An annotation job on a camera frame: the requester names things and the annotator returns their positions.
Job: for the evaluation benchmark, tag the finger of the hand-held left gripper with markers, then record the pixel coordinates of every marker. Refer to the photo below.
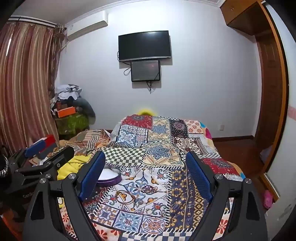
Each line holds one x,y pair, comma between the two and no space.
34,146
61,156

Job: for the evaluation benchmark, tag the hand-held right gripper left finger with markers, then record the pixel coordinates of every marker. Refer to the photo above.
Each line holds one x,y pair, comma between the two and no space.
92,176

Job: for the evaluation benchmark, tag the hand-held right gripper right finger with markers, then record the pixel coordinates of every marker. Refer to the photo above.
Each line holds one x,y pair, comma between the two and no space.
198,176

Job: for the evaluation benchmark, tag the purple round jewelry box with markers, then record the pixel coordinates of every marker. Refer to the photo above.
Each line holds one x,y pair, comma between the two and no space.
108,177

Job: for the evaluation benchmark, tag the yellow fleece blanket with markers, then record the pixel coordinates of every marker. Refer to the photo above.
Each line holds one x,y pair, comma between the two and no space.
71,165

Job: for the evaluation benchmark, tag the red box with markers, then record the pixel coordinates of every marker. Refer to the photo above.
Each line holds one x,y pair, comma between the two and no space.
50,140

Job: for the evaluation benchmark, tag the thin gold bangle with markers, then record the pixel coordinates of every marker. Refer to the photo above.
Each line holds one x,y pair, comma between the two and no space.
115,199

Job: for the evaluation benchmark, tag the brown striped blanket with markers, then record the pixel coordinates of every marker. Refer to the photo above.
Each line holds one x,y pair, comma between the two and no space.
90,139

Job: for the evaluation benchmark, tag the orange box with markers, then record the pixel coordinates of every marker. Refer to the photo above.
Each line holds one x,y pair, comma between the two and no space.
66,112

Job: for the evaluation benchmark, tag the colourful patchwork blanket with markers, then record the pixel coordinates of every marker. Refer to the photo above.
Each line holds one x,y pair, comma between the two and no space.
157,148

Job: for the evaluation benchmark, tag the grey garment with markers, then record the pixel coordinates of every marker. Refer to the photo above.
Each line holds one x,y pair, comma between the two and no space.
86,106

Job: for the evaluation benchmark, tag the pile of clothes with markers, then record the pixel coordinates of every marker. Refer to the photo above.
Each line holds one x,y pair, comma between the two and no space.
66,92

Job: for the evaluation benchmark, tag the striped brown curtain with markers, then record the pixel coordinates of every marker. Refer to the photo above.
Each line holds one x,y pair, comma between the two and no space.
23,81

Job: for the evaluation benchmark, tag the pale blue cloth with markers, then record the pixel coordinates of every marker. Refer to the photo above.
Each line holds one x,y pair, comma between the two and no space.
265,154

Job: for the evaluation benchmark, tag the pink slipper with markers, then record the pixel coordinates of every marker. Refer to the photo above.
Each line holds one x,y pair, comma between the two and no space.
268,199

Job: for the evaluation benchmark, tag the yellow plush object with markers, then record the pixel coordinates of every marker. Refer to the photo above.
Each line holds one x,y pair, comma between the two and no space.
145,112

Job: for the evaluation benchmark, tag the wooden door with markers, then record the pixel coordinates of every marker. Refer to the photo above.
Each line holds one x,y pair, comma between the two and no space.
270,92

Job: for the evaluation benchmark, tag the small black monitor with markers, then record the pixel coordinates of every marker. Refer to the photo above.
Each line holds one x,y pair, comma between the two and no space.
145,70

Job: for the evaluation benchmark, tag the white air conditioner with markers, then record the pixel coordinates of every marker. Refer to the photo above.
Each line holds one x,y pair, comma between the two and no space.
87,25

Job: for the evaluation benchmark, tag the large black television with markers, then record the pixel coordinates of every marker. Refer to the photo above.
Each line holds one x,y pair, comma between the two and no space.
144,45

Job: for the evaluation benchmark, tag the white curtain rail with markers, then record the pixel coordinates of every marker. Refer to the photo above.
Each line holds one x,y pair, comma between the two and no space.
32,22

